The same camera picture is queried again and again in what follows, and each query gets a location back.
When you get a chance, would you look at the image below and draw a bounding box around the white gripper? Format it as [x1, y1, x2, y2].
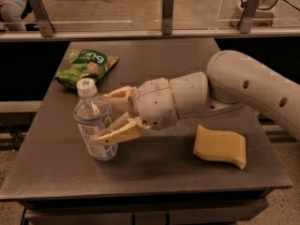
[94, 78, 177, 144]

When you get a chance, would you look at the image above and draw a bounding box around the blue plastic water bottle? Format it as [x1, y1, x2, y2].
[73, 78, 118, 161]

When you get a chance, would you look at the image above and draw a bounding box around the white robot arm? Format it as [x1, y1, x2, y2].
[93, 51, 300, 144]

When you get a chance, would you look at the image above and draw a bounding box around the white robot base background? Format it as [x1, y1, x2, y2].
[231, 0, 278, 27]

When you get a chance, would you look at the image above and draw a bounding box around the green snack bag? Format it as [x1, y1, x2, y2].
[54, 49, 119, 89]

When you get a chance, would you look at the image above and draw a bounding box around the yellow sponge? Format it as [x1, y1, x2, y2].
[193, 125, 247, 170]

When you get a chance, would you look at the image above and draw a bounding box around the seated person background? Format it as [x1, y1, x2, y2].
[0, 0, 28, 32]

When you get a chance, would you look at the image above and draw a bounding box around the metal barrier rail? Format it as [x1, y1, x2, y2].
[0, 27, 300, 42]

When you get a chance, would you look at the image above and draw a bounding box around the left metal barrier bracket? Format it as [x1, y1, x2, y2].
[28, 0, 54, 38]

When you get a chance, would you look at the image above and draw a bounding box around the metal barrier bracket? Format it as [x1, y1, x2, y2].
[161, 0, 173, 36]
[238, 0, 260, 34]
[28, 0, 54, 38]

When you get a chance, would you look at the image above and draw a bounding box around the middle metal barrier bracket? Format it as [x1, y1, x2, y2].
[161, 0, 173, 36]

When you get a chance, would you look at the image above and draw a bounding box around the right metal barrier bracket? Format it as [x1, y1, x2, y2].
[238, 0, 260, 34]

